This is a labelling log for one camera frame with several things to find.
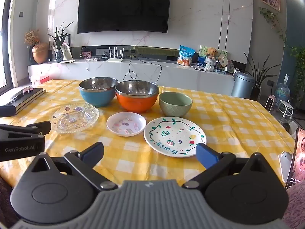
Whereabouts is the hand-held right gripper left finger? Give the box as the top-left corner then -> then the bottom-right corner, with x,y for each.
22,142 -> 118,192

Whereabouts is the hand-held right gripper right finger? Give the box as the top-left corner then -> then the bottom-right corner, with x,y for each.
182,143 -> 275,192

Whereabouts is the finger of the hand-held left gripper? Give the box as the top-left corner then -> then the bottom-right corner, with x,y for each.
0,121 -> 51,138
0,105 -> 16,118

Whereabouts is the clear glass plate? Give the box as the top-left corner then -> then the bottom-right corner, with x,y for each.
50,103 -> 100,134

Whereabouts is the white fruit-painted plate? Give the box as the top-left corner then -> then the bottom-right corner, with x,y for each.
143,117 -> 207,158

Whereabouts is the small white patterned plate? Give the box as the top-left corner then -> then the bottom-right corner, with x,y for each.
106,112 -> 147,137

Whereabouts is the blue steel-lined bowl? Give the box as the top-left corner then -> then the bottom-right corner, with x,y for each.
79,77 -> 119,108

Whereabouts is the green ceramic bowl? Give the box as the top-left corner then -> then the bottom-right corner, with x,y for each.
159,92 -> 193,117

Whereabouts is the orange steel-lined bowl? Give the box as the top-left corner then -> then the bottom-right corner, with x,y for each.
115,80 -> 160,114

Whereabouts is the black notebook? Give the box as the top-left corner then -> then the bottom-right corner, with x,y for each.
0,87 -> 47,115

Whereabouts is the yellow checked tablecloth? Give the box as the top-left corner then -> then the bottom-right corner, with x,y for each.
0,79 -> 296,189

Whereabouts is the pink storage box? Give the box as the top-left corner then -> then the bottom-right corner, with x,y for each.
30,70 -> 50,87

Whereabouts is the dark-framed glass door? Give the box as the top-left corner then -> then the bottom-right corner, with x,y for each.
0,0 -> 18,91

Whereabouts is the gold acorn-shaped vase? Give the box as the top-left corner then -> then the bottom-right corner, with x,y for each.
32,42 -> 49,64

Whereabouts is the plant in glass vase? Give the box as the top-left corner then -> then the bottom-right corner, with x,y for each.
46,21 -> 74,62

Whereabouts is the dried flower bunch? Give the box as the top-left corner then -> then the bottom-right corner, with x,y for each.
24,29 -> 40,46

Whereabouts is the grey metal trash can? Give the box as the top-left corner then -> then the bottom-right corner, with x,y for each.
231,71 -> 255,99

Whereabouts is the white sketch card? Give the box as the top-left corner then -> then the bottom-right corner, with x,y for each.
62,43 -> 74,60

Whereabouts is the small pink appliance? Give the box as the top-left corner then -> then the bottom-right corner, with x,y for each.
265,95 -> 276,112

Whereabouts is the white marble cabinet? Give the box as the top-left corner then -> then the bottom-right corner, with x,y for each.
27,58 -> 235,96

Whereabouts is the smartphone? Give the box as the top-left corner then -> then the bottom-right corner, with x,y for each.
285,127 -> 305,190

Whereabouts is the white round stand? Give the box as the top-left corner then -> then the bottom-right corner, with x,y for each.
278,99 -> 295,124

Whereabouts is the white router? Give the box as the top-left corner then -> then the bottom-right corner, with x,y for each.
106,47 -> 125,62

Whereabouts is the potted long-leaf plant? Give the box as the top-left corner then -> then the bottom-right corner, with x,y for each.
243,51 -> 282,101

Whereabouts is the blue water bottle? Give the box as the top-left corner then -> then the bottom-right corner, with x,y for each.
274,74 -> 291,105

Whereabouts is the teddy bear in white wrap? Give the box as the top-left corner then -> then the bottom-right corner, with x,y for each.
204,48 -> 219,71

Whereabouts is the blue snack bag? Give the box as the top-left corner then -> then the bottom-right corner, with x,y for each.
177,45 -> 196,67

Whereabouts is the purple fluffy cloth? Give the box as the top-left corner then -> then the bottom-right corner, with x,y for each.
0,169 -> 305,229

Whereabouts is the green painted picture board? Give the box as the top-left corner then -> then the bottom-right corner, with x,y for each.
198,45 -> 228,67

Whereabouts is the trailing green vine plant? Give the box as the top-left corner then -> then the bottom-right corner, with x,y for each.
258,7 -> 305,105

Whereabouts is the black cable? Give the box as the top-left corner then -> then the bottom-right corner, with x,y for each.
122,52 -> 162,83

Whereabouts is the black wall television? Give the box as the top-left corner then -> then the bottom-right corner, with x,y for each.
77,0 -> 172,34

